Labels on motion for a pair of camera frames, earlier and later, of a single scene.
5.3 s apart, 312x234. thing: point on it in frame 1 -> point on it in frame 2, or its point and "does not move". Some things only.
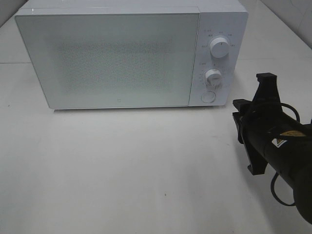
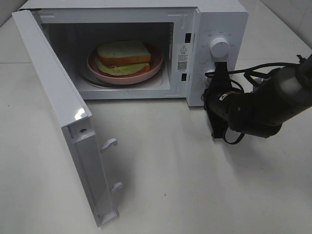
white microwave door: [88, 59] -> [73, 115]
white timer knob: [213, 78] does not move
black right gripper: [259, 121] -> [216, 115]
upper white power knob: [219, 47] does not move
